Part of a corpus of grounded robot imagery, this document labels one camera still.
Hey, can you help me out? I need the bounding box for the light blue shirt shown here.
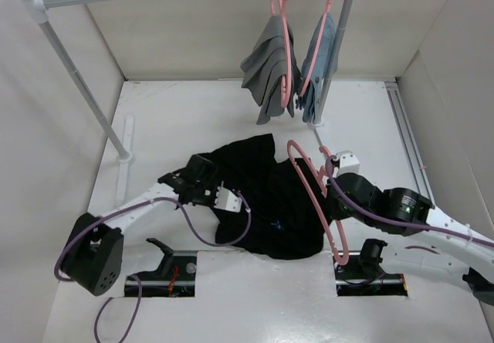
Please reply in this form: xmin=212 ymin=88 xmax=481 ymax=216
xmin=296 ymin=13 xmax=337 ymax=123

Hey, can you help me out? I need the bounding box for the pink plastic hanger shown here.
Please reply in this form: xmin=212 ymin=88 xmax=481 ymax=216
xmin=286 ymin=140 xmax=350 ymax=266

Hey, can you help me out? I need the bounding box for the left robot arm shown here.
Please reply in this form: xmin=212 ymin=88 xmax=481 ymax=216
xmin=54 ymin=155 xmax=221 ymax=296

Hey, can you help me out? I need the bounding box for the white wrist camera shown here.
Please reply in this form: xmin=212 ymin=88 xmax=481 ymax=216
xmin=333 ymin=151 xmax=360 ymax=176
xmin=213 ymin=187 xmax=242 ymax=213

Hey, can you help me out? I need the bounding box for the grey shirt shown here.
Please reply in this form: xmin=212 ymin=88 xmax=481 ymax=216
xmin=240 ymin=15 xmax=301 ymax=125

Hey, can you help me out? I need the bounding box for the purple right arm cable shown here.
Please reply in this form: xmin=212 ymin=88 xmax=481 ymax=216
xmin=324 ymin=156 xmax=494 ymax=250

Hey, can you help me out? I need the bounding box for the aluminium rail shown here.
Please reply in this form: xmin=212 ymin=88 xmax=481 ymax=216
xmin=384 ymin=81 xmax=436 ymax=205

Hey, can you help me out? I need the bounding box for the pink hanger with grey shirt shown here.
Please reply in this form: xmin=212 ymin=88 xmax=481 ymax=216
xmin=269 ymin=0 xmax=293 ymax=108

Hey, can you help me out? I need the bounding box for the black t shirt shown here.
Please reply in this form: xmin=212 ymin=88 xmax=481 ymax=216
xmin=202 ymin=134 xmax=330 ymax=260

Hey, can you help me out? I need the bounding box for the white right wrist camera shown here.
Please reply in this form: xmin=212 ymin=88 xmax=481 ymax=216
xmin=333 ymin=151 xmax=360 ymax=176

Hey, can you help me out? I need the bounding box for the pink hanger with blue shirt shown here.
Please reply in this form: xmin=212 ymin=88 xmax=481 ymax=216
xmin=299 ymin=0 xmax=336 ymax=97

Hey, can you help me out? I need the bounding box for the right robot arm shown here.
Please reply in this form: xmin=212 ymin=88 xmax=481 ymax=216
xmin=327 ymin=173 xmax=493 ymax=305

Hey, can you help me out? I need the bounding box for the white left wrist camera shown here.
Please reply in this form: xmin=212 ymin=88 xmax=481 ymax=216
xmin=213 ymin=187 xmax=242 ymax=213

